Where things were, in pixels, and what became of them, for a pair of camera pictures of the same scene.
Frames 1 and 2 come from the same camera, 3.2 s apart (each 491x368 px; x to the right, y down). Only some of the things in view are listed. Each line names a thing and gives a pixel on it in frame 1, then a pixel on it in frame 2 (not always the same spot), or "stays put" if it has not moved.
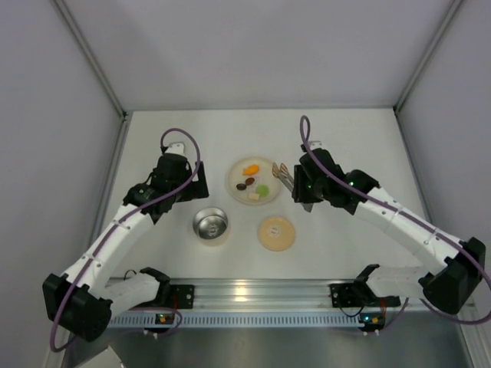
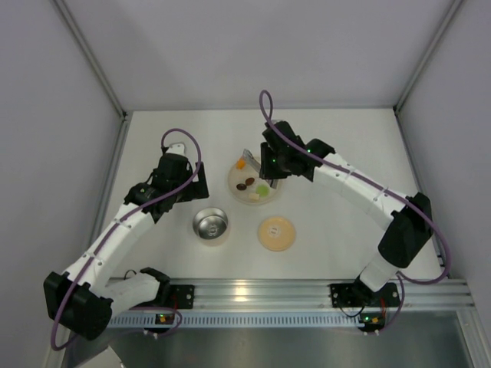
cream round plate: x=250 y=180 stays put
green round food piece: x=263 y=190 stays put
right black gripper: x=300 y=184 → x=268 y=165
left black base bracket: x=182 y=296 stays put
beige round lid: x=276 y=234 stays put
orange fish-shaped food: x=251 y=170 → x=241 y=163
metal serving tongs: x=283 y=173 → x=257 y=165
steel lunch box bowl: x=209 y=222 stays put
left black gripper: x=199 y=182 stays put
